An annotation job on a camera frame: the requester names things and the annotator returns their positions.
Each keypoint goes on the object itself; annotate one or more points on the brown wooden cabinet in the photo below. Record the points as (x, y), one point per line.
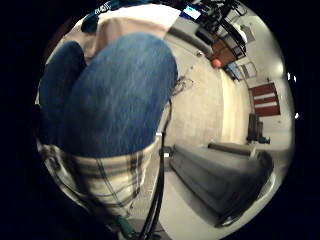
(222, 51)

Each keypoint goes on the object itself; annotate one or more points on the grey desk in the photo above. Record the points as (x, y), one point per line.
(190, 33)

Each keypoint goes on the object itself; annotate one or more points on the grey rolled mat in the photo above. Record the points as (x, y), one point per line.
(230, 148)

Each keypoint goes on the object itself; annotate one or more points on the blue lit monitor screen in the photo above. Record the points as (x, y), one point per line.
(191, 13)

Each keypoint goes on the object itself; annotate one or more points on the grey padded bench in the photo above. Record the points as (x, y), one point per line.
(216, 180)

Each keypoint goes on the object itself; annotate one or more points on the blue box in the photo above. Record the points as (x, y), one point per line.
(234, 70)

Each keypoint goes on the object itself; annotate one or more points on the dark standing case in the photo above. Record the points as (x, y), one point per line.
(255, 128)

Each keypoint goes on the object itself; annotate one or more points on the orange ball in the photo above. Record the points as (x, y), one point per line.
(216, 62)

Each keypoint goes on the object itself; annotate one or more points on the black equipment rack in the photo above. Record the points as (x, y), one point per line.
(223, 23)

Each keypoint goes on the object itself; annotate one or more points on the the person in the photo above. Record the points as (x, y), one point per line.
(116, 100)

